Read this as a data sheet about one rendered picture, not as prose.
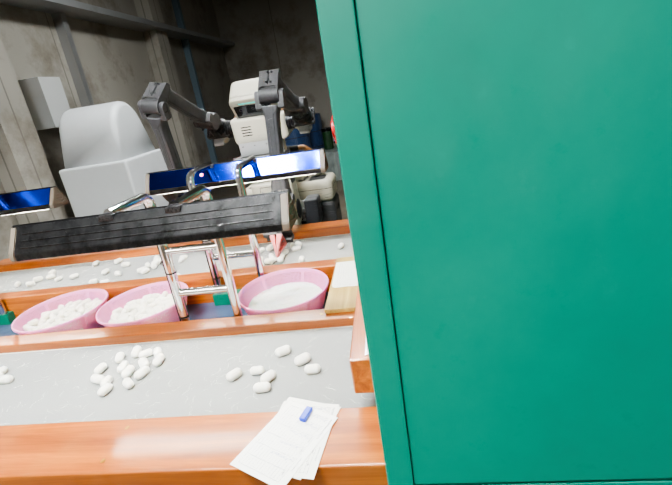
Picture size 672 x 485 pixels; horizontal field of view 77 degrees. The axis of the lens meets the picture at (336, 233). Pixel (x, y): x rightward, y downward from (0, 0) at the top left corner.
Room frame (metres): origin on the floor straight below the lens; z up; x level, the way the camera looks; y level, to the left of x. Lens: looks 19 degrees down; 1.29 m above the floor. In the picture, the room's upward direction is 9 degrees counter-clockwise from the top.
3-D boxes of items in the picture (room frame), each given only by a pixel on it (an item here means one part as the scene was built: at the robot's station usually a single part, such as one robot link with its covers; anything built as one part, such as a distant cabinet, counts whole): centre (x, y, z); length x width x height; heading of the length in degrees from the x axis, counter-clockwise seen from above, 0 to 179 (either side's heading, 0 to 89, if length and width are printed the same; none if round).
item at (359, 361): (0.74, -0.04, 0.83); 0.30 x 0.06 x 0.07; 171
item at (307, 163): (1.42, 0.30, 1.08); 0.62 x 0.08 x 0.07; 81
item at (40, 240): (0.87, 0.39, 1.08); 0.62 x 0.08 x 0.07; 81
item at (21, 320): (1.23, 0.89, 0.72); 0.27 x 0.27 x 0.10
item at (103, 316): (1.18, 0.61, 0.72); 0.27 x 0.27 x 0.10
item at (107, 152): (3.99, 1.89, 0.73); 0.79 x 0.65 x 1.47; 171
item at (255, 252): (1.34, 0.32, 0.90); 0.20 x 0.19 x 0.45; 81
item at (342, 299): (1.09, -0.04, 0.77); 0.33 x 0.15 x 0.01; 171
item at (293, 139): (8.09, 0.35, 0.45); 1.28 x 0.75 x 0.90; 171
